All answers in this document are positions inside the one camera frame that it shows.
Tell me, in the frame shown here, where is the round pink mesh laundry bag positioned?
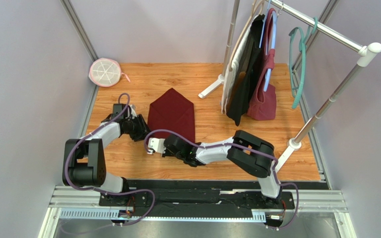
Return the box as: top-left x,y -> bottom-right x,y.
88,58 -> 131,87

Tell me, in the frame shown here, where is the dark red cloth napkin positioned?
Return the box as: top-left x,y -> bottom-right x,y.
147,88 -> 195,142

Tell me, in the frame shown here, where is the teal plastic hanger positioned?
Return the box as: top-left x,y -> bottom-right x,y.
288,17 -> 318,109

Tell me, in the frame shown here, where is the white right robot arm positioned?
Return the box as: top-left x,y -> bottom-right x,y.
161,130 -> 282,200

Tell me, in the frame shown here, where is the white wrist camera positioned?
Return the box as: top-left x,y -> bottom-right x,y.
127,105 -> 137,119
147,138 -> 166,154

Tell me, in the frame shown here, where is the blue plastic hanger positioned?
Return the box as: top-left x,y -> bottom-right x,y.
259,1 -> 277,92

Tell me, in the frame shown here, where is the wooden hanger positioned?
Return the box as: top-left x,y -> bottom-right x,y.
228,0 -> 265,71

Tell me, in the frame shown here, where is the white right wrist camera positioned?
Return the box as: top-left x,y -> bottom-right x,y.
147,138 -> 166,154

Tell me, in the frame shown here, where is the silver clothes rack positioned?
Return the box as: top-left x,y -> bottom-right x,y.
198,0 -> 381,174

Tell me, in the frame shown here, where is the white hanging towel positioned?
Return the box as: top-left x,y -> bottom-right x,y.
220,27 -> 252,114

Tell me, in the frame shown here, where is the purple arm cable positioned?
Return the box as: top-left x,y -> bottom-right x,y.
63,93 -> 156,227
143,129 -> 300,231

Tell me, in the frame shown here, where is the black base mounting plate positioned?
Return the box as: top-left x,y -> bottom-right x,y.
98,179 -> 329,219

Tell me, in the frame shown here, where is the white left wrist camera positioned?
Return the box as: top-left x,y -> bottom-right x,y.
127,105 -> 137,119

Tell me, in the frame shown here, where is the black hanging garment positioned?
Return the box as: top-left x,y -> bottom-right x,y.
226,14 -> 265,126

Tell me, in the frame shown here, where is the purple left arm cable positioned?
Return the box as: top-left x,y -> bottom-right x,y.
63,93 -> 156,227

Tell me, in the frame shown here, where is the dark red hanging garment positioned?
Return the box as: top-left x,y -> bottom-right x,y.
247,8 -> 278,121

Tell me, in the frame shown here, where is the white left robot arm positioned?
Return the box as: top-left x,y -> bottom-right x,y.
62,103 -> 150,194

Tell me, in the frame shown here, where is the aluminium frame rail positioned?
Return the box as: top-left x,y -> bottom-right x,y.
39,179 -> 356,238

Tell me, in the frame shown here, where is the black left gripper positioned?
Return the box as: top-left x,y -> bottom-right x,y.
125,114 -> 154,142

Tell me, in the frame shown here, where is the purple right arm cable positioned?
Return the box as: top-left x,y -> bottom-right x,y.
143,129 -> 300,231

